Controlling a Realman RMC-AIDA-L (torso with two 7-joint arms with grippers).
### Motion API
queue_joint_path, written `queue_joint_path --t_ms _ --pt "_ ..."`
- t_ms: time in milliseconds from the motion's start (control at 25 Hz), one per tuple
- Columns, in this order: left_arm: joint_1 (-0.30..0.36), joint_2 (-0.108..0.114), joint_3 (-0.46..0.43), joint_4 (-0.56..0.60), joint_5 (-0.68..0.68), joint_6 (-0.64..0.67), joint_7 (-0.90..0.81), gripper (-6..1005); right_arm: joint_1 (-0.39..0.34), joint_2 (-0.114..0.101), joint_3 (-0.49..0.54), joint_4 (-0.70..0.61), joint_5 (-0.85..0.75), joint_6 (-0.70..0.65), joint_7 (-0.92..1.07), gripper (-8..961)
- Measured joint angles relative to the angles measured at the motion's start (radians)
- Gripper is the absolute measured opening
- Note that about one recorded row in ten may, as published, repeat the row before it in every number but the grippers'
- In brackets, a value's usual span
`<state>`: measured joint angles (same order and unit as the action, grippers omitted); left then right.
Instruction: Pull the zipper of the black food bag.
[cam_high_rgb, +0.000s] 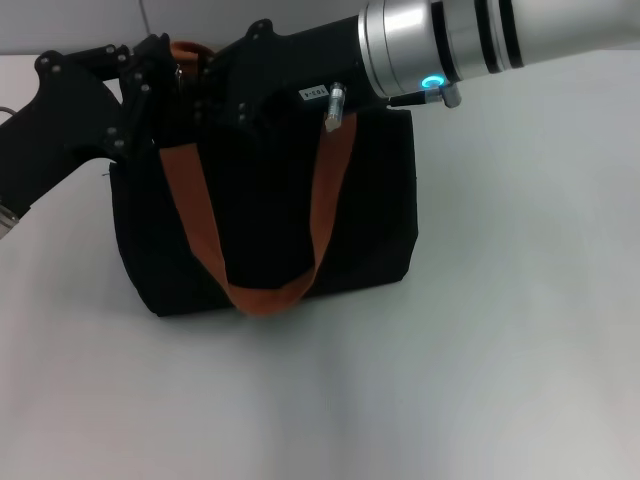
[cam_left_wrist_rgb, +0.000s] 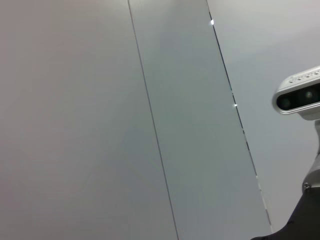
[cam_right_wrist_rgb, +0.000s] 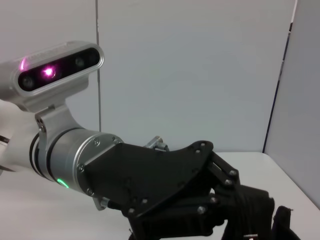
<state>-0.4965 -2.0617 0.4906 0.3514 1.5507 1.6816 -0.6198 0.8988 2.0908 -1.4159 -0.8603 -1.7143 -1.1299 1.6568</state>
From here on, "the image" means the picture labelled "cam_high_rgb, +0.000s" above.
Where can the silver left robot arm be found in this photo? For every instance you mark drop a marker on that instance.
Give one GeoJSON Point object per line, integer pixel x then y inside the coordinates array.
{"type": "Point", "coordinates": [6, 222]}

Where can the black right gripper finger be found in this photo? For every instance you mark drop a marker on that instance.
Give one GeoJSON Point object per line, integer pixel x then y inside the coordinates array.
{"type": "Point", "coordinates": [220, 70]}
{"type": "Point", "coordinates": [220, 117]}

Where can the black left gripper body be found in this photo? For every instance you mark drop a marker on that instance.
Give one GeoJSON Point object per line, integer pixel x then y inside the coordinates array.
{"type": "Point", "coordinates": [55, 125]}

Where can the silver zipper pull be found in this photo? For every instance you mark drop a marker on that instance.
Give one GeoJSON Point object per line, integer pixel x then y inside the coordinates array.
{"type": "Point", "coordinates": [176, 73]}

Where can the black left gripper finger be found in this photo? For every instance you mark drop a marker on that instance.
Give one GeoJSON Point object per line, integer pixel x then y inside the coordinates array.
{"type": "Point", "coordinates": [150, 57]}
{"type": "Point", "coordinates": [140, 125]}

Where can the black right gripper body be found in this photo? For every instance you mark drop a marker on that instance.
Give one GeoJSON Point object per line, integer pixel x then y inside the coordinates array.
{"type": "Point", "coordinates": [300, 65]}

